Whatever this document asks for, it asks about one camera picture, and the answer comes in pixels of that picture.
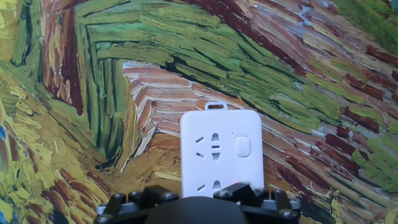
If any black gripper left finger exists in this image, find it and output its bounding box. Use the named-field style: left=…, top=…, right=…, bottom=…
left=94, top=184, right=180, bottom=224

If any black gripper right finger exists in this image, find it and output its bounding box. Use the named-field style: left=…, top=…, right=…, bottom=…
left=213, top=182, right=302, bottom=224

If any white four-socket power strip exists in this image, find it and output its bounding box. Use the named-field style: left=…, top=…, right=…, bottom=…
left=179, top=101, right=266, bottom=198

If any Van Gogh wheatfield print cloth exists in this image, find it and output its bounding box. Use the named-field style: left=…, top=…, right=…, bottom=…
left=0, top=0, right=398, bottom=224

